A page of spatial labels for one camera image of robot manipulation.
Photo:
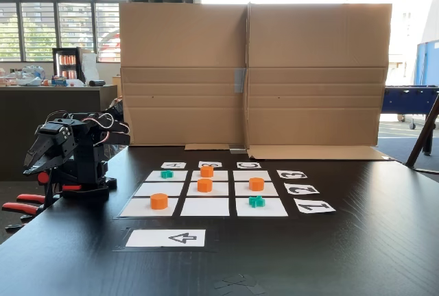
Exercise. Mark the black framed window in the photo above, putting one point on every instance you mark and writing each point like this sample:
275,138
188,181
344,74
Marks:
55,1

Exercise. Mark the brown stand leg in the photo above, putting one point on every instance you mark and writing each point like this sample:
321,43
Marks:
423,131

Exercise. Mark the dark counter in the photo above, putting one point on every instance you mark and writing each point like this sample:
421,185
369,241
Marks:
20,128

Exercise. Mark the blue box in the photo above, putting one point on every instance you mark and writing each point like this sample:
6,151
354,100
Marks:
59,82

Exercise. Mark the black drinks fridge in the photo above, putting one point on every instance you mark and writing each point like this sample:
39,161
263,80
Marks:
67,64

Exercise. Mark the blue table football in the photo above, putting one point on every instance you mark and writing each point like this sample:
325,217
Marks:
408,99

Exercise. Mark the white sheet with arrow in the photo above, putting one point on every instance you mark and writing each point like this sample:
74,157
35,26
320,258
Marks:
151,238

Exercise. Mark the green cross token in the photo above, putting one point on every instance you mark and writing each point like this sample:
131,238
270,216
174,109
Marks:
257,202
167,174

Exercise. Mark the brown cardboard screen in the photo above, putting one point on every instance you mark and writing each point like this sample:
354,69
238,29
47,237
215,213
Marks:
308,52

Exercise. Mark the white sheet with number 1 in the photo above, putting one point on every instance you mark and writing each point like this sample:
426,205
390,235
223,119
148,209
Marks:
314,206

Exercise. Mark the round orange token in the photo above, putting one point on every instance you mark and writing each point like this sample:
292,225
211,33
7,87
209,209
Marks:
159,201
256,184
205,185
206,171

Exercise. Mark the clear plastic bag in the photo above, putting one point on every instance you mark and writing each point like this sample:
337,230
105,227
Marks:
31,75

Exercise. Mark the white sheet with letter C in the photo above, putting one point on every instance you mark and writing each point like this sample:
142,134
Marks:
248,165

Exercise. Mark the grey tape strip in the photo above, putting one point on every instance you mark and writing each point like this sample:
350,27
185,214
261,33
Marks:
240,80
237,149

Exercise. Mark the white sheet with letter B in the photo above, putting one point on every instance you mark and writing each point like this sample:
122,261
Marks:
210,164

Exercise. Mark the white sheet with number 3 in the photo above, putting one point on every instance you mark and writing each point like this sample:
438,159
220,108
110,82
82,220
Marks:
291,174

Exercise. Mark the black cylinder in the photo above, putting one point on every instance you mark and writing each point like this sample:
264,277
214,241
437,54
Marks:
97,83

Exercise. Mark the white sheet with number 2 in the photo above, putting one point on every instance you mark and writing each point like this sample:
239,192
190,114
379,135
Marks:
302,188

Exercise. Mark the white paper bag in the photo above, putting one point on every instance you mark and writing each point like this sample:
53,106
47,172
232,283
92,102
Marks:
90,66

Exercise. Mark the white sheet with letter A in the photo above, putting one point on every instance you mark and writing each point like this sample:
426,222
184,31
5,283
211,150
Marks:
174,165

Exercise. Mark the blue panel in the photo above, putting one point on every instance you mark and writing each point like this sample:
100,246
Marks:
427,63

